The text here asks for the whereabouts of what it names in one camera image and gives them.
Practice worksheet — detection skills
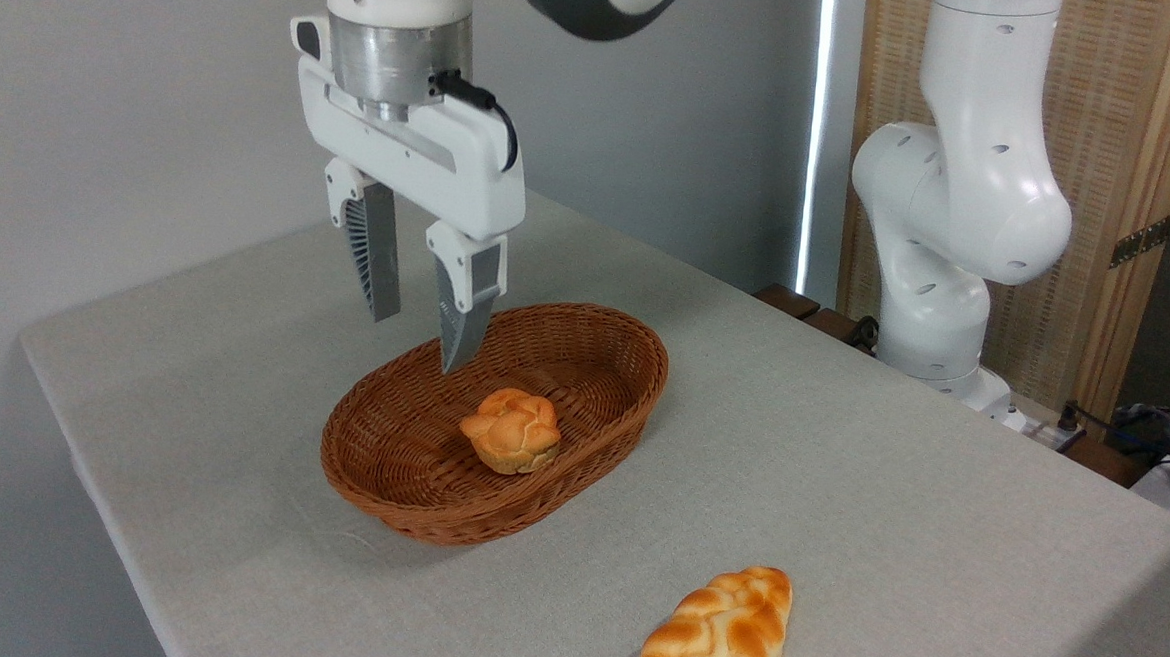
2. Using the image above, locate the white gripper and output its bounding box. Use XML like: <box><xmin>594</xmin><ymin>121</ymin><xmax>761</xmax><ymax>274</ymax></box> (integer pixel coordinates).
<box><xmin>273</xmin><ymin>15</ymin><xmax>538</xmax><ymax>380</ymax></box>

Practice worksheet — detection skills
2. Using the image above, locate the round knotted bread roll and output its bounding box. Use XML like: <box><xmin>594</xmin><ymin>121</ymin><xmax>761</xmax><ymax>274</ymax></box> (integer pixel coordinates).
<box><xmin>456</xmin><ymin>385</ymin><xmax>566</xmax><ymax>479</ymax></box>

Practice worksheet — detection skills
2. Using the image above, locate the brown wicker oval basket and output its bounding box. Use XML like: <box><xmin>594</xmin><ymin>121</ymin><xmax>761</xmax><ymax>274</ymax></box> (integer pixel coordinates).
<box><xmin>316</xmin><ymin>290</ymin><xmax>673</xmax><ymax>558</ymax></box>

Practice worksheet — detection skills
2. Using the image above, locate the long braided bread loaf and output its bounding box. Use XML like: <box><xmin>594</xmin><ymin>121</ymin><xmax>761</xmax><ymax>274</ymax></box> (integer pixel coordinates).
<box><xmin>633</xmin><ymin>560</ymin><xmax>795</xmax><ymax>657</ymax></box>

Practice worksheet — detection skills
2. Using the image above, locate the dark brown wooden block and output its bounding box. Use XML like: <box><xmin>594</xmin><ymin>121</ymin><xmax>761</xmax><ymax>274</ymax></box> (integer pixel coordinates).
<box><xmin>803</xmin><ymin>307</ymin><xmax>863</xmax><ymax>346</ymax></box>
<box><xmin>754</xmin><ymin>282</ymin><xmax>824</xmax><ymax>323</ymax></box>

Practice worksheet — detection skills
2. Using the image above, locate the grey tablecloth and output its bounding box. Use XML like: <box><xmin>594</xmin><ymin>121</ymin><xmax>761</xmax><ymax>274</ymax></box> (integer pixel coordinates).
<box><xmin>2</xmin><ymin>169</ymin><xmax>1170</xmax><ymax>657</ymax></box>

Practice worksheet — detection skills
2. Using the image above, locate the white power strip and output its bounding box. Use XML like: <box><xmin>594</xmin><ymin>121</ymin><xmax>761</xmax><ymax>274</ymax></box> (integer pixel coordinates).
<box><xmin>999</xmin><ymin>408</ymin><xmax>1088</xmax><ymax>457</ymax></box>

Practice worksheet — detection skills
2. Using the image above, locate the metal screen hinge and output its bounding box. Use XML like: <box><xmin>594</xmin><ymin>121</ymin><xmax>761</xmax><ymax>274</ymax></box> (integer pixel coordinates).
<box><xmin>1109</xmin><ymin>211</ymin><xmax>1170</xmax><ymax>272</ymax></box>

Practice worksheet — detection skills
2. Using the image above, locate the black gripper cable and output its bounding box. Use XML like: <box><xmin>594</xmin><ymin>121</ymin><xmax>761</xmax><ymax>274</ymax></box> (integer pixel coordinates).
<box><xmin>427</xmin><ymin>67</ymin><xmax>525</xmax><ymax>175</ymax></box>

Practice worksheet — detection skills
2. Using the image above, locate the black base cable connector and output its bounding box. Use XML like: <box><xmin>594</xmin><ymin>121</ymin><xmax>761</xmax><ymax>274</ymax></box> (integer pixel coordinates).
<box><xmin>848</xmin><ymin>314</ymin><xmax>883</xmax><ymax>358</ymax></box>

